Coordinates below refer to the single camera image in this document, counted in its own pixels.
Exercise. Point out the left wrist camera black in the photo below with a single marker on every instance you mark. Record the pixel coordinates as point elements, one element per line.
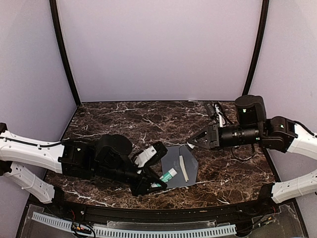
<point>149,156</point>

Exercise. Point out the grey envelope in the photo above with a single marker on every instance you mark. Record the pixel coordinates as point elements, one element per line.
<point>172,160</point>

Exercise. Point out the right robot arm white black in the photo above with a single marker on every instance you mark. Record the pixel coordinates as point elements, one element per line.
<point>278,133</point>

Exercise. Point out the small electronics board with leds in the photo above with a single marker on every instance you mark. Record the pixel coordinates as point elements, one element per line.
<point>80,228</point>

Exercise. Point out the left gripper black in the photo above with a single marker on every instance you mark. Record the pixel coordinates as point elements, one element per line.
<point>141,187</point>

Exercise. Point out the black front table rail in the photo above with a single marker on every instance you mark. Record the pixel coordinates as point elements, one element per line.
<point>176,205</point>

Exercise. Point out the white slotted cable duct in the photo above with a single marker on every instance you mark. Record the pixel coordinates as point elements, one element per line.
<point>141,230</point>

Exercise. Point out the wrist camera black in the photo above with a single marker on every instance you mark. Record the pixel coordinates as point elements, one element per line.
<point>216,113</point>
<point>149,156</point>

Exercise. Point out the black frame post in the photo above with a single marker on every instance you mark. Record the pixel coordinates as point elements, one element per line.
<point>257,47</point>
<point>63,53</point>

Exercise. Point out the beige letter paper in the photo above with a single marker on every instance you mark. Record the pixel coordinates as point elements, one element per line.
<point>183,168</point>

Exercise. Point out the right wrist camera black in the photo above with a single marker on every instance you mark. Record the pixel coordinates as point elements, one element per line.
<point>216,113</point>

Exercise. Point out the black right frame post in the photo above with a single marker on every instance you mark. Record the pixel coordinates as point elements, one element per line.
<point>257,47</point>

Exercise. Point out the black left frame post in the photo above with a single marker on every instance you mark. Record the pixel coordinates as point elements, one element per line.
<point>63,53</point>

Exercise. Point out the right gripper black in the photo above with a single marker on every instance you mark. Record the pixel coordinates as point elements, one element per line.
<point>212,137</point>

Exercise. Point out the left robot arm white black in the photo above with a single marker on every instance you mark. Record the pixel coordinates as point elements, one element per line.
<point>108,157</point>

